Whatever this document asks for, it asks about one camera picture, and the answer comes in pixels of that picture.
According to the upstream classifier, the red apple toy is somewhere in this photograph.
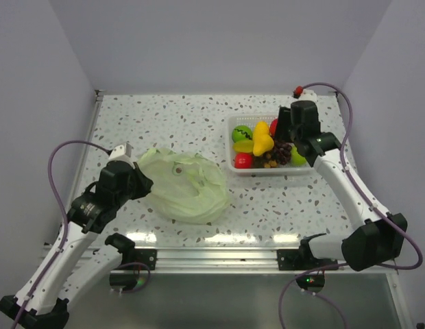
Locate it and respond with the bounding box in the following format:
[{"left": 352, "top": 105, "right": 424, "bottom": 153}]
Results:
[{"left": 269, "top": 119, "right": 278, "bottom": 136}]

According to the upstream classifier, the dark red grape bunch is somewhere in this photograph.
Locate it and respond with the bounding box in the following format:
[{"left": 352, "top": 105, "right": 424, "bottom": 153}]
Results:
[{"left": 270, "top": 140, "right": 292, "bottom": 166}]

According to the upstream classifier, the yellow pear toy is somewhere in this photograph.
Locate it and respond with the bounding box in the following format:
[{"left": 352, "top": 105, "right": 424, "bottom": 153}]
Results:
[{"left": 253, "top": 135, "right": 274, "bottom": 157}]

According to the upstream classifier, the brown longan bunch toy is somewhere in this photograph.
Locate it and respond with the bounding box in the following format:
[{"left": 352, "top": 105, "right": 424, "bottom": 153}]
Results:
[{"left": 252, "top": 152, "right": 278, "bottom": 169}]

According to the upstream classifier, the light green plastic bag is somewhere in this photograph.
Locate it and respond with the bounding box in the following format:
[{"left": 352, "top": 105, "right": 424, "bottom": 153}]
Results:
[{"left": 137, "top": 148, "right": 230, "bottom": 225}]

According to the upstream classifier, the yellow mango toy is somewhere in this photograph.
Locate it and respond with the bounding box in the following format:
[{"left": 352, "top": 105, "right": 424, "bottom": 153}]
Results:
[{"left": 253, "top": 121, "right": 270, "bottom": 139}]

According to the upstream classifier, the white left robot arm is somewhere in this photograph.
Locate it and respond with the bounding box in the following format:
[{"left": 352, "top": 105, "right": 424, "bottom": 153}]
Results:
[{"left": 0, "top": 160, "right": 153, "bottom": 328}]

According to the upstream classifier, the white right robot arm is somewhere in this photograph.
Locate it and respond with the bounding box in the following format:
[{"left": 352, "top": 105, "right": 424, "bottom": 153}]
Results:
[{"left": 275, "top": 100, "right": 407, "bottom": 271}]

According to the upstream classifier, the green apple toy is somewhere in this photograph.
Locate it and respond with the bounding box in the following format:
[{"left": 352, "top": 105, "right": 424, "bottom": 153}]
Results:
[{"left": 290, "top": 145, "right": 306, "bottom": 166}]

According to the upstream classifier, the white plastic mesh basket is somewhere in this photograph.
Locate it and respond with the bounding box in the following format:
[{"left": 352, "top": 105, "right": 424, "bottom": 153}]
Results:
[{"left": 225, "top": 114, "right": 313, "bottom": 175}]

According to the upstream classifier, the green watermelon toy ball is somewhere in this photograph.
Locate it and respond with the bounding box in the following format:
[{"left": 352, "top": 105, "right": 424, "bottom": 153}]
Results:
[{"left": 231, "top": 125, "right": 253, "bottom": 143}]

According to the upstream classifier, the yellow green starfruit toy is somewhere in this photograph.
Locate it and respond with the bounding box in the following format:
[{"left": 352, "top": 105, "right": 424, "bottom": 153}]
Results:
[{"left": 232, "top": 139, "right": 254, "bottom": 154}]

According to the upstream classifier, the red tomato toy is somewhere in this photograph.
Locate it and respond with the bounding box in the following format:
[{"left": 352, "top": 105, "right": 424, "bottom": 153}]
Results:
[{"left": 234, "top": 153, "right": 254, "bottom": 169}]

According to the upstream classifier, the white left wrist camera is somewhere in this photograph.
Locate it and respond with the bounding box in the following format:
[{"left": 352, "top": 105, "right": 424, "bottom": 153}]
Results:
[{"left": 108, "top": 143, "right": 133, "bottom": 166}]

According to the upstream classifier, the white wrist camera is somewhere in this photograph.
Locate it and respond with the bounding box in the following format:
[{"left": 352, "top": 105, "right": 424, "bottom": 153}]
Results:
[
  {"left": 292, "top": 86, "right": 317, "bottom": 103},
  {"left": 108, "top": 143, "right": 133, "bottom": 166}
]

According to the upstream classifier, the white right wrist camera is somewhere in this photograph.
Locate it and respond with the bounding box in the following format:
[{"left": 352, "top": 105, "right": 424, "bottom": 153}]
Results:
[{"left": 292, "top": 86, "right": 317, "bottom": 103}]

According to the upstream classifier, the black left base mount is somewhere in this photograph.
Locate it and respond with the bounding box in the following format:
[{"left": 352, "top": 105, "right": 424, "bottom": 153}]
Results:
[{"left": 109, "top": 249, "right": 158, "bottom": 295}]

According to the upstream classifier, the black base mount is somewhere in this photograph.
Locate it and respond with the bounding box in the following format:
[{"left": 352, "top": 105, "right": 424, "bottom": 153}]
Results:
[
  {"left": 109, "top": 249, "right": 158, "bottom": 295},
  {"left": 276, "top": 233, "right": 338, "bottom": 293}
]

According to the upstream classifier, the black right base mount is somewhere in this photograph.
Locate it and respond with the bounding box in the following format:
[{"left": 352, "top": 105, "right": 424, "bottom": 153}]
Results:
[{"left": 276, "top": 233, "right": 338, "bottom": 293}]

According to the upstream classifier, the aluminium table rail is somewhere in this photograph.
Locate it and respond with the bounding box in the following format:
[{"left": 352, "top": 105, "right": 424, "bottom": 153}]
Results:
[{"left": 40, "top": 243, "right": 399, "bottom": 274}]

